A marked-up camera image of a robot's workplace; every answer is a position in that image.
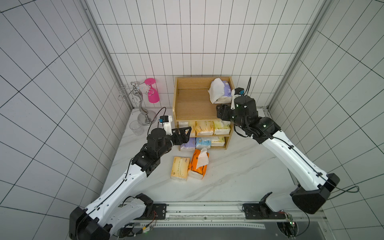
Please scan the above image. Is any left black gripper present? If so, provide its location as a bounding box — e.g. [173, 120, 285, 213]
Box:
[158, 127, 192, 156]

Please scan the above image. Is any beige tissue pack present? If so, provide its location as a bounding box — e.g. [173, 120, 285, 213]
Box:
[179, 121, 196, 138]
[195, 121, 214, 136]

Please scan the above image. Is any purple tissue pack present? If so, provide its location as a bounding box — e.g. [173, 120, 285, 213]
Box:
[180, 138, 196, 151]
[208, 78, 232, 104]

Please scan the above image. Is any orange tissue pack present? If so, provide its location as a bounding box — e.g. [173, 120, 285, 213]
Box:
[188, 148, 209, 180]

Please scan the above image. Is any yellow tissue pack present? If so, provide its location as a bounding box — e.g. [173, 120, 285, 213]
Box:
[171, 157, 190, 181]

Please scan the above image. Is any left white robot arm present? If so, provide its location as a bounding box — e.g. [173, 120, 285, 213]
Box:
[69, 127, 192, 240]

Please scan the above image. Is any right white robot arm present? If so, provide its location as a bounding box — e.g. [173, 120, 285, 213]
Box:
[216, 96, 340, 215]

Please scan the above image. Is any purple tissue pack bottom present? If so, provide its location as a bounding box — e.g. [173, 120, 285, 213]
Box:
[180, 138, 196, 151]

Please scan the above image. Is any white-yellow tissue pack middle-right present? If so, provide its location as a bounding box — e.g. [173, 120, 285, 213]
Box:
[213, 120, 231, 135]

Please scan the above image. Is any blue tissue pack bottom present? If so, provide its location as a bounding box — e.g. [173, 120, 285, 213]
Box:
[196, 138, 212, 150]

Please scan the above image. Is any yellow-white tissue pack bottom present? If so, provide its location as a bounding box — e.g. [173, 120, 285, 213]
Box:
[211, 137, 226, 147]

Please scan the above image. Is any wooden three-tier shelf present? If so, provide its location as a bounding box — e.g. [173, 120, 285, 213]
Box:
[172, 76, 236, 151]

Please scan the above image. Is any silver glass holder stand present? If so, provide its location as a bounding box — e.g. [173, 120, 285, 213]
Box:
[118, 82, 156, 126]

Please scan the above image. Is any pink wine glass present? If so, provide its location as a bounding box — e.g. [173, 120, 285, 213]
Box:
[145, 78, 160, 104]

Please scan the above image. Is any clear plastic cup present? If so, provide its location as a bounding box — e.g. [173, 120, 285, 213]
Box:
[129, 120, 144, 136]

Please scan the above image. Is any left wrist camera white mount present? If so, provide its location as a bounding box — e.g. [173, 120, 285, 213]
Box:
[159, 115, 173, 136]

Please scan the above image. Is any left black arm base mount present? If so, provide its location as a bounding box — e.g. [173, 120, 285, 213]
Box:
[134, 194, 167, 220]

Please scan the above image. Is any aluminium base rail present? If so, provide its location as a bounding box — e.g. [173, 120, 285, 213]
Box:
[133, 202, 326, 231]

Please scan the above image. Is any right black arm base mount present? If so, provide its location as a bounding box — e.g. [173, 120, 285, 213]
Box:
[242, 192, 286, 220]

